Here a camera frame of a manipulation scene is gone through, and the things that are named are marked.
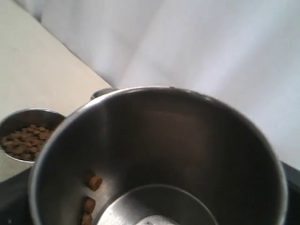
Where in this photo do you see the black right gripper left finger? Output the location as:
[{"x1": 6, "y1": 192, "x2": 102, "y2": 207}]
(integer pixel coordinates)
[{"x1": 0, "y1": 169, "x2": 33, "y2": 225}]

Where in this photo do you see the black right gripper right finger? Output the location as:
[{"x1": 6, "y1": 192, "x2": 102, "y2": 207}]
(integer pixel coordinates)
[{"x1": 282, "y1": 162, "x2": 300, "y2": 225}]

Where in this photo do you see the steel mug with kibble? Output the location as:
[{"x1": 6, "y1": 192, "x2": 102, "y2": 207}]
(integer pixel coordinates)
[{"x1": 0, "y1": 108, "x2": 66, "y2": 164}]

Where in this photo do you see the white backdrop curtain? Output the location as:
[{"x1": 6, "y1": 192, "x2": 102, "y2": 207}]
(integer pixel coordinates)
[{"x1": 19, "y1": 0, "x2": 300, "y2": 168}]

